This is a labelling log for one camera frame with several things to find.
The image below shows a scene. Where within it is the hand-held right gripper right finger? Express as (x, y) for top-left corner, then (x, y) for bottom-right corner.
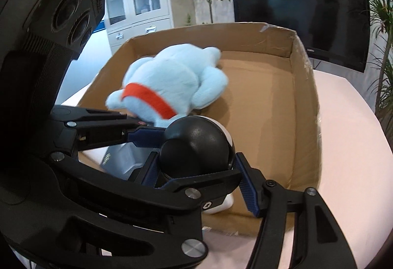
(235, 152), (358, 269)

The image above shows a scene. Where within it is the light blue plush toy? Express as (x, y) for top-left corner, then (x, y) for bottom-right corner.
(106, 43), (230, 128)

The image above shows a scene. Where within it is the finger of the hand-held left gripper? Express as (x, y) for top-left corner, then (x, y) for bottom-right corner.
(9, 149), (243, 269)
(49, 105), (168, 153)

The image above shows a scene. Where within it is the black product box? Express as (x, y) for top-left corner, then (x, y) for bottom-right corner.
(98, 143), (148, 180)

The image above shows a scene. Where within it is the brown cardboard box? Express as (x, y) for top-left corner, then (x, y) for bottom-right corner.
(78, 22), (321, 237)

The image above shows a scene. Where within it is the tall palm-leaf plant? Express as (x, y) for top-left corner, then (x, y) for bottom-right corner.
(359, 0), (393, 122)

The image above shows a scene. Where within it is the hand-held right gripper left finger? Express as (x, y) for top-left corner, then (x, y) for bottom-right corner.
(129, 151), (163, 188)

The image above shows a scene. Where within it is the black and white round device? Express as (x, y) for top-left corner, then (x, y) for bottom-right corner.
(158, 115), (236, 214)

